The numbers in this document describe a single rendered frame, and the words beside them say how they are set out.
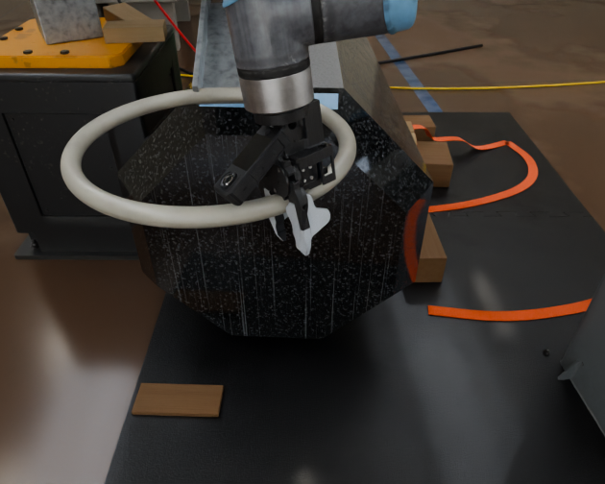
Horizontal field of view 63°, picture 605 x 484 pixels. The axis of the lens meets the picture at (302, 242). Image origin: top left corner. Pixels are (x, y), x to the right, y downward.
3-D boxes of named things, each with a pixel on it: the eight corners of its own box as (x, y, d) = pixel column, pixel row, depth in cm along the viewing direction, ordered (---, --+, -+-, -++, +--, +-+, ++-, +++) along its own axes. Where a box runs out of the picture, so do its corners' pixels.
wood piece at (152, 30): (105, 43, 170) (102, 28, 167) (110, 36, 178) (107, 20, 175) (165, 41, 172) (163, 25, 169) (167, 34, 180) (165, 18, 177)
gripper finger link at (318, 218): (343, 245, 72) (327, 185, 69) (310, 262, 70) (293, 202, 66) (330, 241, 75) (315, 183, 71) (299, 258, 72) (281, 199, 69)
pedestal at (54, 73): (14, 259, 201) (-70, 77, 155) (74, 177, 253) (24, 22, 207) (177, 259, 200) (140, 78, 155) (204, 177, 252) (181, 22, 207)
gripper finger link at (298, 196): (316, 229, 67) (299, 167, 64) (307, 232, 67) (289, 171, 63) (298, 223, 71) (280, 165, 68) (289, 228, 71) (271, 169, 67)
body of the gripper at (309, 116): (338, 184, 70) (328, 100, 63) (288, 207, 66) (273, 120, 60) (305, 170, 75) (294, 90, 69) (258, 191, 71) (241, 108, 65)
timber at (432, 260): (442, 282, 188) (447, 257, 180) (410, 282, 187) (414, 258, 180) (423, 234, 211) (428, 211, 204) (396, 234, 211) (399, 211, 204)
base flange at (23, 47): (-29, 68, 162) (-35, 53, 159) (36, 27, 201) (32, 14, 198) (121, 68, 162) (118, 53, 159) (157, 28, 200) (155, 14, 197)
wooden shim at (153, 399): (132, 415, 143) (131, 411, 142) (142, 385, 151) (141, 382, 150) (218, 417, 142) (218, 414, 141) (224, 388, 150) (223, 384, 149)
